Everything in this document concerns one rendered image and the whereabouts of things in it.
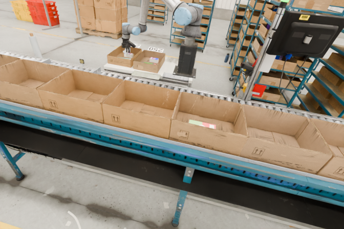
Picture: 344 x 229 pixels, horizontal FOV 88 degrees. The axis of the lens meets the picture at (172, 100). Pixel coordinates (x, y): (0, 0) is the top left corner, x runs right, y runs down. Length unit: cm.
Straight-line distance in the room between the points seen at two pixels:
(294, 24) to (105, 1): 473
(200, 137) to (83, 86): 93
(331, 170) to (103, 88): 141
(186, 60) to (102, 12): 398
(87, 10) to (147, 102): 481
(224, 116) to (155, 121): 50
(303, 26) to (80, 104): 150
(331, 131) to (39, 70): 201
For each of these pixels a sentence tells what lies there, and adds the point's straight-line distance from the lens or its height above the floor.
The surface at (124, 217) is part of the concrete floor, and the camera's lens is 180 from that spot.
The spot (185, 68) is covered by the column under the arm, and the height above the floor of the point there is 83.
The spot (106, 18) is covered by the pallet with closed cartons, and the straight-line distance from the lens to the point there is 563.
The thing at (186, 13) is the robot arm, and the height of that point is 140.
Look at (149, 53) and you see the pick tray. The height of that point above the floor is 81.
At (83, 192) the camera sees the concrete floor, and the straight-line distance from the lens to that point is 195.
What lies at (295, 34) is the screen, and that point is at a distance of 156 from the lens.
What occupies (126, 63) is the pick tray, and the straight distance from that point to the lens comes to 211.
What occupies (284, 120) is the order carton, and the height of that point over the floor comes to 99.
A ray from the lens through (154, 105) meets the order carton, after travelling 128.
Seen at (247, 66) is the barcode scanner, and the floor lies 107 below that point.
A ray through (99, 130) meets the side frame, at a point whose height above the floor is 91.
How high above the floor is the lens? 166
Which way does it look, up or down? 35 degrees down
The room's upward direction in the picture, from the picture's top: 7 degrees clockwise
